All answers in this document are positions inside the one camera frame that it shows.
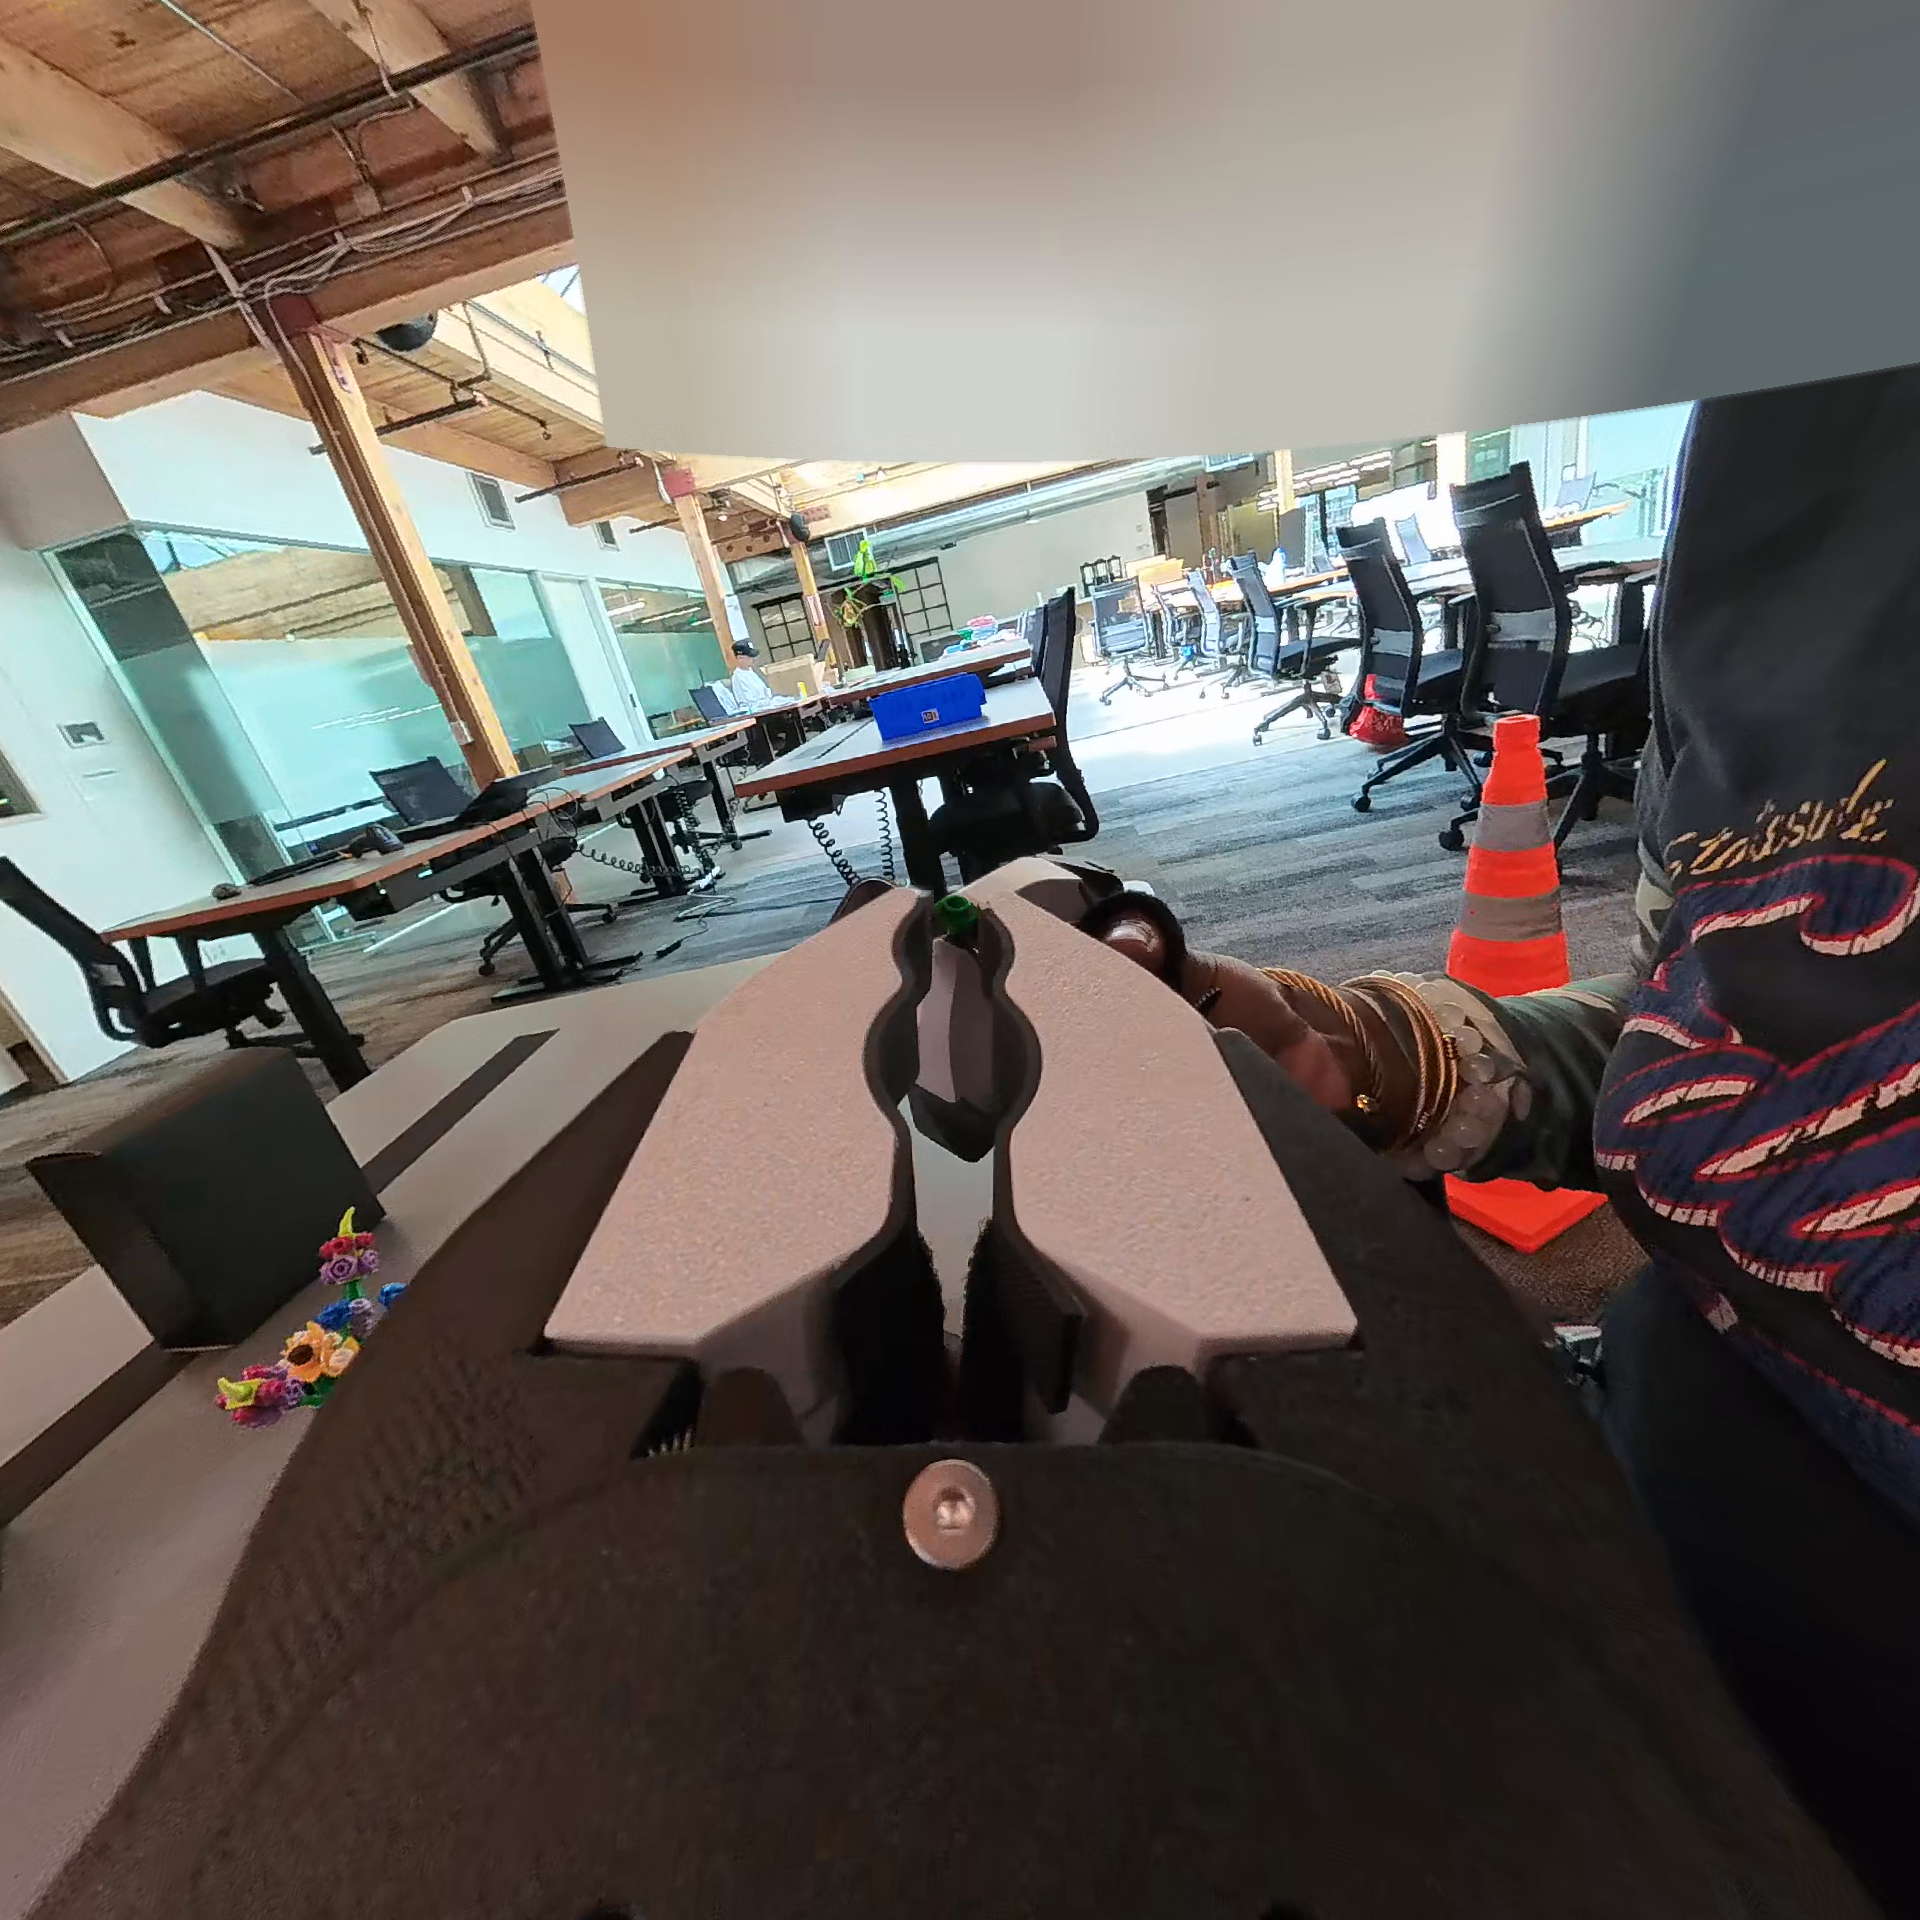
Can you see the black office chair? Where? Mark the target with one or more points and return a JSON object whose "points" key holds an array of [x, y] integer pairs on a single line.
{"points": [[123, 976]]}

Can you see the row of office chairs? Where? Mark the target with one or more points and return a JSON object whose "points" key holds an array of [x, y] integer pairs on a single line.
{"points": [[1442, 615]]}

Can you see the person's right forearm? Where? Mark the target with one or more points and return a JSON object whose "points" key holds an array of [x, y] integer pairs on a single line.
{"points": [[1532, 1083]]}

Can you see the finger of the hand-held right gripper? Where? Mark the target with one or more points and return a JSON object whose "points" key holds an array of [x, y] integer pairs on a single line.
{"points": [[1056, 884]]}

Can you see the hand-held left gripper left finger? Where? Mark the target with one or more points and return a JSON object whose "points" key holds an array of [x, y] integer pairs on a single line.
{"points": [[736, 1202]]}

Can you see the blue bins on far desk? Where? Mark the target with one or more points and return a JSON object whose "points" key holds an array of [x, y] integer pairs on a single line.
{"points": [[930, 707]]}

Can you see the person's right hand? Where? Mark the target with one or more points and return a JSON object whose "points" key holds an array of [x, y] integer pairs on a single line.
{"points": [[1293, 1046]]}

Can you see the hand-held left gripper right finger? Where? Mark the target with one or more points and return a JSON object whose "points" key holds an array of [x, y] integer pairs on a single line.
{"points": [[1187, 1202]]}

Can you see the plain black box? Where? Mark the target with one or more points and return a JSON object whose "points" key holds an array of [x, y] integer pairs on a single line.
{"points": [[195, 1188]]}

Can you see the short dark green lego piece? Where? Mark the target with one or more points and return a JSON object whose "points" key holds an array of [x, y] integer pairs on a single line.
{"points": [[957, 915]]}

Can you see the lego flower model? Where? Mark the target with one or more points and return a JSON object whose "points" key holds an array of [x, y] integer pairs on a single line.
{"points": [[300, 1335]]}

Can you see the orange white traffic cone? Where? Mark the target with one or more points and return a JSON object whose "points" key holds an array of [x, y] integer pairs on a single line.
{"points": [[1509, 856]]}

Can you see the long wooden desk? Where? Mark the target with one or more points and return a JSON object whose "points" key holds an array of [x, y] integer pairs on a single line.
{"points": [[603, 813]]}

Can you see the person's dark printed sweatshirt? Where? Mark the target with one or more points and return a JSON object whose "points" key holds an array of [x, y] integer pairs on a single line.
{"points": [[1772, 991]]}

